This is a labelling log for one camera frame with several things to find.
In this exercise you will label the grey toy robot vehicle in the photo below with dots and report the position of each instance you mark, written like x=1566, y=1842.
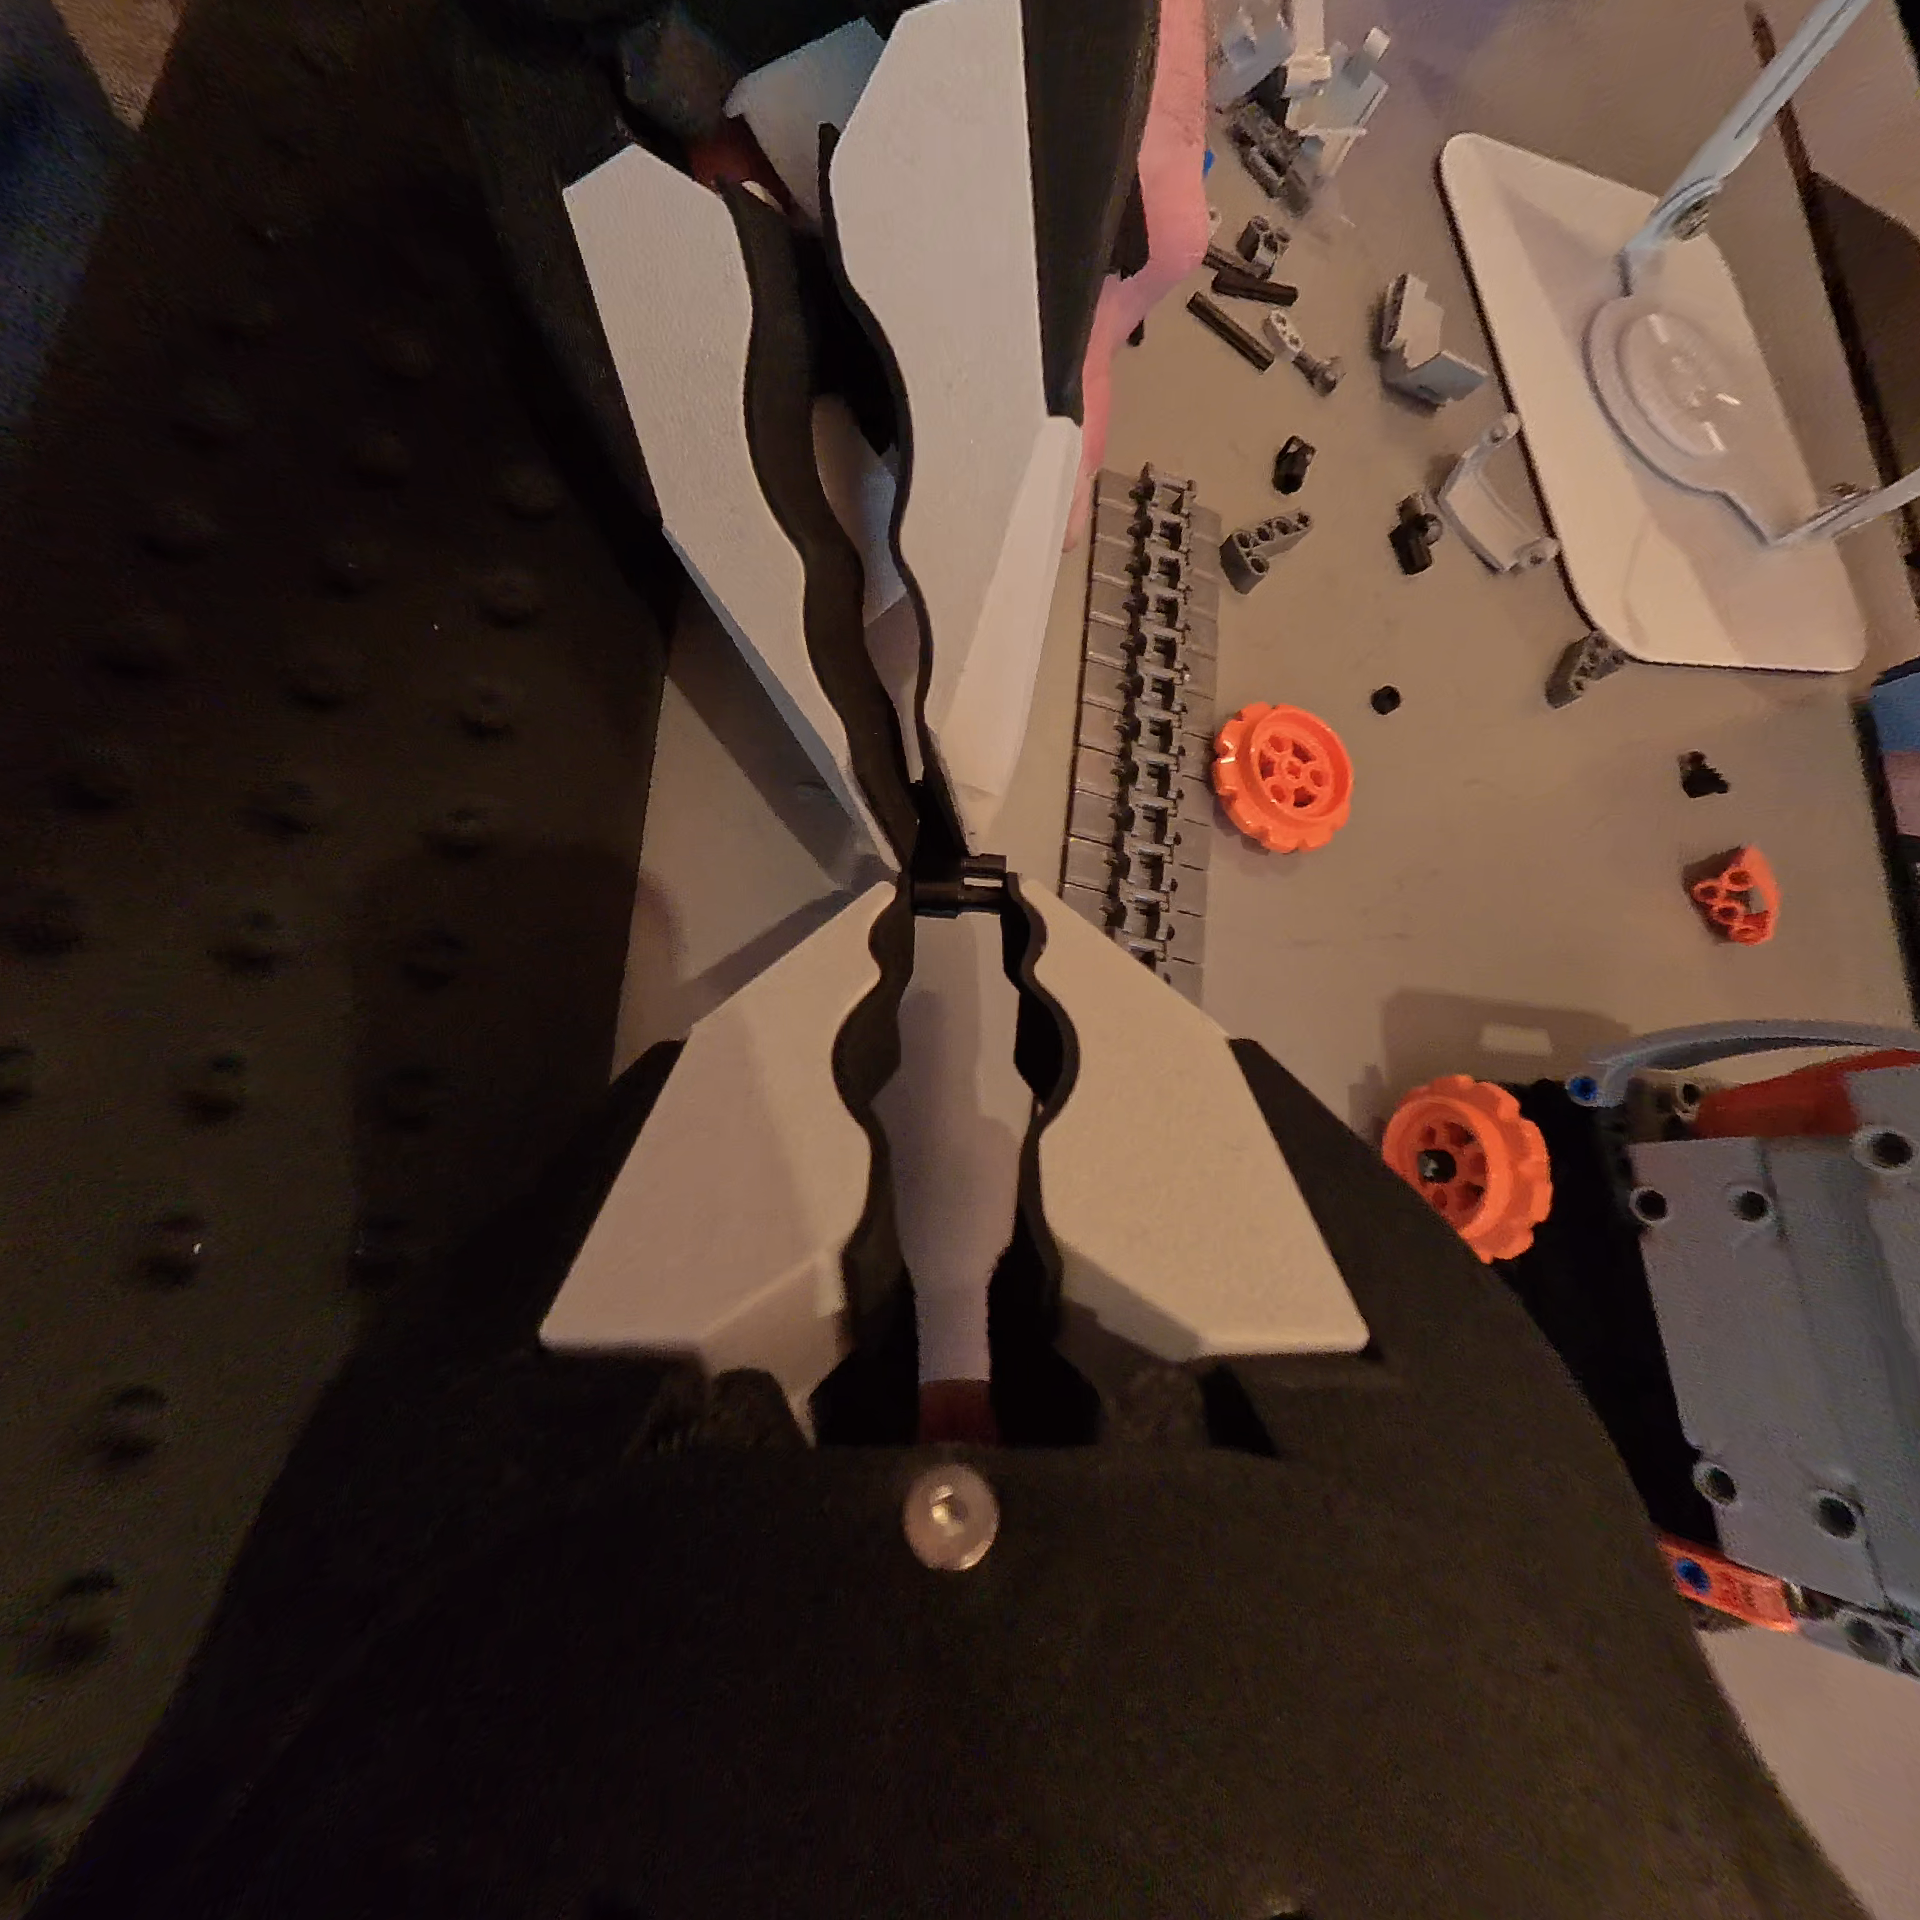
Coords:
x=1800, y=1321

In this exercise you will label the black dimpled mat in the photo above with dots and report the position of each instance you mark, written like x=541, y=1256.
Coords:
x=301, y=751

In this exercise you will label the small black peg piece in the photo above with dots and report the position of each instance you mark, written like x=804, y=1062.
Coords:
x=1290, y=462

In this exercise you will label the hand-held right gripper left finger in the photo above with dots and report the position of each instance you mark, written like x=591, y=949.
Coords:
x=720, y=1201

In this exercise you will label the dark grey angled beam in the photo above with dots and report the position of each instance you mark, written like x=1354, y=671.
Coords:
x=1585, y=671

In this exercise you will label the black holed connector piece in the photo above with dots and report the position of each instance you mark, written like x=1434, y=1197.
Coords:
x=955, y=880

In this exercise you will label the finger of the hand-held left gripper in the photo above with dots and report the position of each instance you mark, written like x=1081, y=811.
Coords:
x=691, y=361
x=960, y=300

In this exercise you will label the orange gear wheel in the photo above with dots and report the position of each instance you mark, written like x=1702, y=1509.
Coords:
x=1235, y=786

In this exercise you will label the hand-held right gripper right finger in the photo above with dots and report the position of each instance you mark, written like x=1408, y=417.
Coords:
x=1201, y=1201

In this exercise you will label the black axle rod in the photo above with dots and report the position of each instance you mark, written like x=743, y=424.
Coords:
x=1240, y=311

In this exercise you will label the white book stand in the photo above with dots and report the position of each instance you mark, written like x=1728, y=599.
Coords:
x=1546, y=300

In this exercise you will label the small orange connector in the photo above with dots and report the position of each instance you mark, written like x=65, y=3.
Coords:
x=1733, y=894

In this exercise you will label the grey curved panel piece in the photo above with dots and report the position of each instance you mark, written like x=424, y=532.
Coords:
x=1471, y=467

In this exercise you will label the small black clip piece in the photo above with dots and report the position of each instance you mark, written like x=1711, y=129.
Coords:
x=1702, y=773

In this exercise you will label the person's left hand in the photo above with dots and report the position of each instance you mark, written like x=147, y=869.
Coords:
x=1164, y=287

